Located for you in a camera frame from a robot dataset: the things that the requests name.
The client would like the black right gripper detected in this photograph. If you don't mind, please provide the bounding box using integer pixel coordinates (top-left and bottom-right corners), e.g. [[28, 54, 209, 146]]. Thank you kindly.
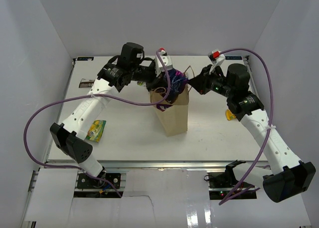
[[188, 64, 235, 98]]

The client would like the dark blue purple snack bag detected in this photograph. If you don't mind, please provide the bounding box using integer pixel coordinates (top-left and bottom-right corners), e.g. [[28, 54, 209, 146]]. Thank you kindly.
[[166, 68, 188, 104]]

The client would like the yellow M&M's packet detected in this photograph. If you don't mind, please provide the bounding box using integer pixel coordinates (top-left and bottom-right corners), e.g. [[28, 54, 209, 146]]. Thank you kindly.
[[225, 109, 236, 121]]

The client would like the beige paper bag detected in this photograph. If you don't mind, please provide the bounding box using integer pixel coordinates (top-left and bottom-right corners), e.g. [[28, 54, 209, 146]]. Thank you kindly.
[[150, 72, 191, 137]]

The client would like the yellow green snack packet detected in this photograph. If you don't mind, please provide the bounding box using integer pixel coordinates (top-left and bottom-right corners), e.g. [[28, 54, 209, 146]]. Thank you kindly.
[[86, 120, 106, 143]]

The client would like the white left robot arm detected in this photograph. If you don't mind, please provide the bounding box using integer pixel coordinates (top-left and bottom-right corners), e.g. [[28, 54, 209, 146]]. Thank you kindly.
[[50, 42, 171, 188]]

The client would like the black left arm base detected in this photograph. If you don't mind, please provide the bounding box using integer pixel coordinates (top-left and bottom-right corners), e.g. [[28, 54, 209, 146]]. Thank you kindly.
[[76, 173, 121, 189]]

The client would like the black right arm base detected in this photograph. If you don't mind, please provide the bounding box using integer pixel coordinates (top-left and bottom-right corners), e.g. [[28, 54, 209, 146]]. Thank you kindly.
[[203, 160, 259, 199]]

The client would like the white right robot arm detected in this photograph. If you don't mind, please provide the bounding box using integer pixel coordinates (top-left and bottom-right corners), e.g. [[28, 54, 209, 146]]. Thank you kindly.
[[189, 63, 316, 203]]

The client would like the blue table corner label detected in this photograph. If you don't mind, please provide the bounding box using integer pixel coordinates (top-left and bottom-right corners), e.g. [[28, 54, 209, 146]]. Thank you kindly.
[[225, 56, 243, 60]]

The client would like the blue left corner label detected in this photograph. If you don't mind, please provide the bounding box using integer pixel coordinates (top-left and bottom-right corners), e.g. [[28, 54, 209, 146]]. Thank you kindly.
[[77, 56, 94, 61]]

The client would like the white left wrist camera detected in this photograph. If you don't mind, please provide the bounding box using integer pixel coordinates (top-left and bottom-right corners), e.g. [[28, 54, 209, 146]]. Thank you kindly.
[[155, 48, 173, 77]]

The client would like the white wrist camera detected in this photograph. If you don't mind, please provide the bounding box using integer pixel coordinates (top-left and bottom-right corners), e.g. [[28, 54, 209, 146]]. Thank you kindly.
[[155, 48, 173, 77], [207, 49, 225, 74]]

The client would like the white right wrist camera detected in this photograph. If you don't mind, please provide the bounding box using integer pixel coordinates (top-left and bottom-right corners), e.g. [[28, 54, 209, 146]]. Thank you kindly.
[[207, 49, 225, 74]]

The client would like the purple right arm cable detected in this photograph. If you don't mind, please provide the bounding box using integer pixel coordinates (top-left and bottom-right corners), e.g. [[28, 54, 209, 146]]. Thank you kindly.
[[218, 47, 274, 206]]

